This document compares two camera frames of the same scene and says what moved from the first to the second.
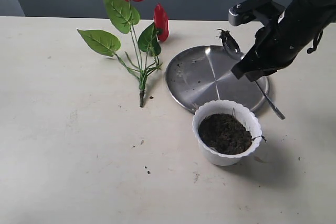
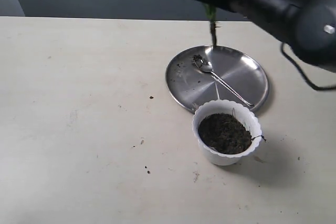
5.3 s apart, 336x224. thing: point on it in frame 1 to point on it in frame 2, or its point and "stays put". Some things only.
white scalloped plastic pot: x=226 y=131 stays put
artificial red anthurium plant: x=142 y=57 to x=211 y=11
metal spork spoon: x=232 y=50 to x=206 y=66
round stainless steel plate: x=202 y=74 stays put
